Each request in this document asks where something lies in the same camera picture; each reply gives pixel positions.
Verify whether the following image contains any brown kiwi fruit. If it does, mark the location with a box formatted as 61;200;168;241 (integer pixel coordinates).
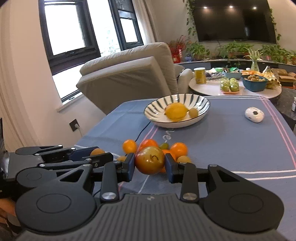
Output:
188;108;199;118

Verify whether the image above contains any large yellow lemon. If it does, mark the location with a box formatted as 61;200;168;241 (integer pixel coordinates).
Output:
165;102;189;122

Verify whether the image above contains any left hand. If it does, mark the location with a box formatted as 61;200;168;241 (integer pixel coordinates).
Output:
0;198;16;223

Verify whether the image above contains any small kiwi behind oranges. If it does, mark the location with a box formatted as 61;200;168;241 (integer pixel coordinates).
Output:
177;156;191;163

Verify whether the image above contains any small orange middle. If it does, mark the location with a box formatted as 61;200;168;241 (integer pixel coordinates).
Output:
170;143;188;158

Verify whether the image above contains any small orange mandarin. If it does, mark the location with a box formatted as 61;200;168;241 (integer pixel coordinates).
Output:
122;139;137;154

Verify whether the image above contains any striped ceramic bowl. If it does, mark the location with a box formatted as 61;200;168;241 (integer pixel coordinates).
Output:
144;93;210;128

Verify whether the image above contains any blue striped tablecloth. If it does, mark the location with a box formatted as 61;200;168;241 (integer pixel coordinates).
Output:
76;96;295;240

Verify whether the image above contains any white round device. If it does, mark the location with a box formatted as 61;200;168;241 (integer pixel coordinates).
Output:
245;107;265;123

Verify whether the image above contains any round white coffee table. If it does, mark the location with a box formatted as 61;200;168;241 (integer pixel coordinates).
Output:
189;78;282;99

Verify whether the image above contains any green apples pack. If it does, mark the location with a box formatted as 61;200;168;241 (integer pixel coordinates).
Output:
220;77;240;94

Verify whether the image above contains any beige recliner sofa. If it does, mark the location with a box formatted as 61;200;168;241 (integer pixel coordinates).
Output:
76;42;194;114

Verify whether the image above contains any yellow canister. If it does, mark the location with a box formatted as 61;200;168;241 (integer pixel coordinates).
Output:
194;67;207;84

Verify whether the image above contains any blue bowl of fruit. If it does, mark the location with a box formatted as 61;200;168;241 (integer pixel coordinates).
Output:
241;75;268;92

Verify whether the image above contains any black framed window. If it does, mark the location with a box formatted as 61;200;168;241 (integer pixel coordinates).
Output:
38;1;100;75

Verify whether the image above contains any banana bunch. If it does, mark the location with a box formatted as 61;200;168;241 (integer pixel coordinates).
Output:
262;66;281;89

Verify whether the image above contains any glass vase with plant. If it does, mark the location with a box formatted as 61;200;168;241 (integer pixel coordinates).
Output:
246;48;262;71

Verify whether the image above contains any black wall socket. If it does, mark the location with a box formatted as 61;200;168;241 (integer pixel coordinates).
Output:
69;119;80;132

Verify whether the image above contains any black wall television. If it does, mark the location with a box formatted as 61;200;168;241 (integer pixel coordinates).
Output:
193;0;276;44

